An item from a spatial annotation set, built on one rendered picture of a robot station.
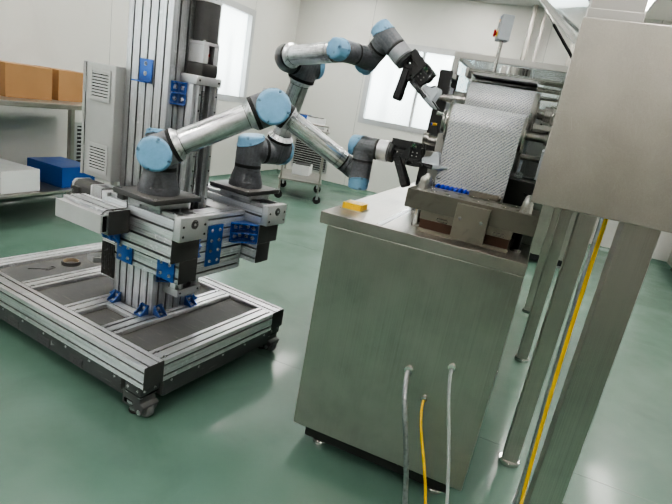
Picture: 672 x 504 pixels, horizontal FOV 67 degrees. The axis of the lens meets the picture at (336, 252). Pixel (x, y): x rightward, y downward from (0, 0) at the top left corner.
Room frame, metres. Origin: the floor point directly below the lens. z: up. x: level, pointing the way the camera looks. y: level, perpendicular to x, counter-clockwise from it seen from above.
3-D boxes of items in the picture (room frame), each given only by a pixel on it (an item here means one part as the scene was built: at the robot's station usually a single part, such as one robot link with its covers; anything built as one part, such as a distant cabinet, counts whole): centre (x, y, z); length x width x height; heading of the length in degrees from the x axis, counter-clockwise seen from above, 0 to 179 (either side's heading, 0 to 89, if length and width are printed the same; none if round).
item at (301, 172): (6.62, 0.62, 0.51); 0.91 x 0.58 x 1.02; 4
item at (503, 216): (1.62, -0.40, 1.00); 0.40 x 0.16 x 0.06; 70
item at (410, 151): (1.83, -0.18, 1.12); 0.12 x 0.08 x 0.09; 70
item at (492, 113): (1.93, -0.47, 1.16); 0.39 x 0.23 x 0.51; 160
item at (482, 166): (1.75, -0.41, 1.11); 0.23 x 0.01 x 0.18; 70
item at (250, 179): (2.28, 0.46, 0.87); 0.15 x 0.15 x 0.10
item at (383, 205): (2.72, -0.66, 0.88); 2.52 x 0.66 x 0.04; 160
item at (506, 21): (2.35, -0.52, 1.66); 0.07 x 0.07 x 0.10; 86
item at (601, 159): (2.31, -0.95, 1.29); 3.10 x 0.28 x 0.30; 160
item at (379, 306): (2.71, -0.68, 0.43); 2.52 x 0.64 x 0.86; 160
